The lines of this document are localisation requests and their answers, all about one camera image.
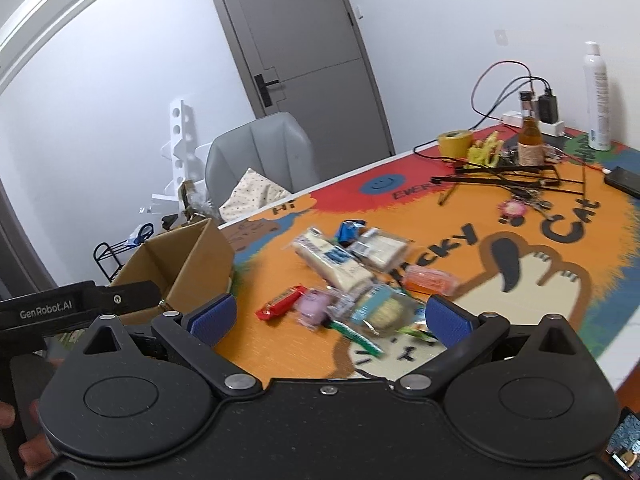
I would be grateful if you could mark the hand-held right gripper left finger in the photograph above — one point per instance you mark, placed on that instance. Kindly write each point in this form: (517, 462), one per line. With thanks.
(215, 317)

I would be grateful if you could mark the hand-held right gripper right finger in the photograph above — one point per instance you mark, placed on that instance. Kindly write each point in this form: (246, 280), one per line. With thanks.
(447, 325)

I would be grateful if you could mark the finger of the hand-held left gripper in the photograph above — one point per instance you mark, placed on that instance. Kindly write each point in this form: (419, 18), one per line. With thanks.
(132, 296)

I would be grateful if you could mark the bright green snack packet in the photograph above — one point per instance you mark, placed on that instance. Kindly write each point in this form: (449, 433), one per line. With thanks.
(417, 332)

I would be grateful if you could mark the orange translucent snack packet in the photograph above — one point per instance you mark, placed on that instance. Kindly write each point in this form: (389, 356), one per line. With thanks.
(430, 281)

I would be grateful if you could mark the teal cracker packet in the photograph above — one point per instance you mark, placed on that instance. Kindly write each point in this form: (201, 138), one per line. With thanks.
(385, 312)

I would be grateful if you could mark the red snack bar packet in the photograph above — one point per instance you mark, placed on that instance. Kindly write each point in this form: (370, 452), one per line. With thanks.
(280, 302)

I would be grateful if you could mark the long green snack packet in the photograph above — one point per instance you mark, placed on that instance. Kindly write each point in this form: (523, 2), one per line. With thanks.
(357, 340)

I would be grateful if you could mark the clear packet of white biscuits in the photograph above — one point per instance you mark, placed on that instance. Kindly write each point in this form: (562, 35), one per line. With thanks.
(382, 250)

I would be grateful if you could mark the purple snack packet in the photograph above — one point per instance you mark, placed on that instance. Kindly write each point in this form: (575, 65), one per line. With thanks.
(314, 309)

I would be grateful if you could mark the long white snack packet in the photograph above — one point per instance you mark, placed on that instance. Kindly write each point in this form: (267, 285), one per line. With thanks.
(330, 260)

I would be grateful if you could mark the small blue snack packet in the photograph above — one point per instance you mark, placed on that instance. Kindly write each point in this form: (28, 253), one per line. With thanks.
(350, 231)

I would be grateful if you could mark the person's left hand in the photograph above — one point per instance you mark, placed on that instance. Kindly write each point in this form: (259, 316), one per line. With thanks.
(40, 452)

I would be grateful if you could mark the blue item on rack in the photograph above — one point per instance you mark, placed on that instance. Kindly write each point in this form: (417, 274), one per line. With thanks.
(137, 236)

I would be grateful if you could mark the small dark object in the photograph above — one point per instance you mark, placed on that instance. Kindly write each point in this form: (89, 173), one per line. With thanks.
(170, 221)

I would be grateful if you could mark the taped brown cardboard box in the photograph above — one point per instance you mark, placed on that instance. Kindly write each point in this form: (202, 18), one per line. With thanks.
(189, 200)

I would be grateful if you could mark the dotted beige cushion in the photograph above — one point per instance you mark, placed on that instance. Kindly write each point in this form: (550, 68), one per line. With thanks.
(255, 192)

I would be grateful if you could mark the white rack with holes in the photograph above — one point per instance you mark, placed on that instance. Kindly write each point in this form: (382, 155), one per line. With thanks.
(180, 130)

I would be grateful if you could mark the yellow toy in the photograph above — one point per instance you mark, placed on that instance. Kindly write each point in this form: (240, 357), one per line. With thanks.
(485, 152)

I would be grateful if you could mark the yellow tape roll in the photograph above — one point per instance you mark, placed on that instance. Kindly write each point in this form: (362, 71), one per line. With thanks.
(455, 145)

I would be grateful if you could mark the grey chair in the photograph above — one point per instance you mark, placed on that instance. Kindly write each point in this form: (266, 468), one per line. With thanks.
(270, 145)

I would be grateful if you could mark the amber glass bottle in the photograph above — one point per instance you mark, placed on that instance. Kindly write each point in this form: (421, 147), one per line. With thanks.
(530, 145)

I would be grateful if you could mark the phone with lit screen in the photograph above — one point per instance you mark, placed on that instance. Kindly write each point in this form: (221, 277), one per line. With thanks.
(627, 440)

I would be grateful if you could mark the white power strip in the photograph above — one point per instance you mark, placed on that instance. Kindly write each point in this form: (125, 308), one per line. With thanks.
(512, 119)

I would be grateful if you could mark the black phone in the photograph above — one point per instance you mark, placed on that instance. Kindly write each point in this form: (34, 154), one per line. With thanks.
(625, 179)

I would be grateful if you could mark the black charger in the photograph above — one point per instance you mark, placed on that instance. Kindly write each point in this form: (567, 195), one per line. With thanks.
(548, 107)

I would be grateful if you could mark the white spray can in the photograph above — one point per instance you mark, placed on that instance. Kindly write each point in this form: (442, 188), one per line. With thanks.
(598, 100)

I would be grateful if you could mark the grey door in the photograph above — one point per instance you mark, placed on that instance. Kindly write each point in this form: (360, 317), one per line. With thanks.
(310, 60)

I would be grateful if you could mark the black folding frame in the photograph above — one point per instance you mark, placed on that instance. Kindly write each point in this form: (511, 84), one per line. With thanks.
(500, 179)

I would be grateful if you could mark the white wall outlet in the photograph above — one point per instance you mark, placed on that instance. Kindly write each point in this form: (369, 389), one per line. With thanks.
(500, 37)

